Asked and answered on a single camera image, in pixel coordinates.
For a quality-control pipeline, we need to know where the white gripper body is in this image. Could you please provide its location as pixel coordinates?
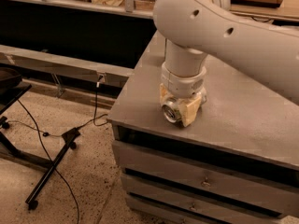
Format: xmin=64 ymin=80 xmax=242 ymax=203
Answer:
xmin=161 ymin=63 xmax=206 ymax=99

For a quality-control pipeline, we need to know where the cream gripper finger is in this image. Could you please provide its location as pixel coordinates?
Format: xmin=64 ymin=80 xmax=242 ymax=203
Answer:
xmin=178 ymin=93 xmax=202 ymax=127
xmin=160 ymin=83 xmax=172 ymax=105

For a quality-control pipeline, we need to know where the white green 7up can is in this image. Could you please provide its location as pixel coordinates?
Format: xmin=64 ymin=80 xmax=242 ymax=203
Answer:
xmin=161 ymin=88 xmax=206 ymax=125

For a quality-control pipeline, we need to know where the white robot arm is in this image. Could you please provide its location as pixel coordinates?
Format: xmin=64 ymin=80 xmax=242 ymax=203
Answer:
xmin=153 ymin=0 xmax=299 ymax=127

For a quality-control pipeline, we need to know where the grey drawer cabinet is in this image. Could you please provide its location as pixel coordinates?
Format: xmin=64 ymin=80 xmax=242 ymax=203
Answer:
xmin=108 ymin=34 xmax=299 ymax=224

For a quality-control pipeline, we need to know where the black rolling stand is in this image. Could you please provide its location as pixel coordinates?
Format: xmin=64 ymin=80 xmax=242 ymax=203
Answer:
xmin=0 ymin=67 xmax=79 ymax=210

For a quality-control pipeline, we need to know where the metal drawer handle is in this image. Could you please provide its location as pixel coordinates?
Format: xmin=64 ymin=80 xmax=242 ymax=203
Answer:
xmin=201 ymin=177 xmax=210 ymax=188

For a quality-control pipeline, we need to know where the grey low bench rail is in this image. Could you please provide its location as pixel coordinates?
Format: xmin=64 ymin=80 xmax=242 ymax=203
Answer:
xmin=0 ymin=45 xmax=133 ymax=88

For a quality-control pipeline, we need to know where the black floor cable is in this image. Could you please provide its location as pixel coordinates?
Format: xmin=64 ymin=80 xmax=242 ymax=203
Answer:
xmin=6 ymin=75 xmax=108 ymax=224

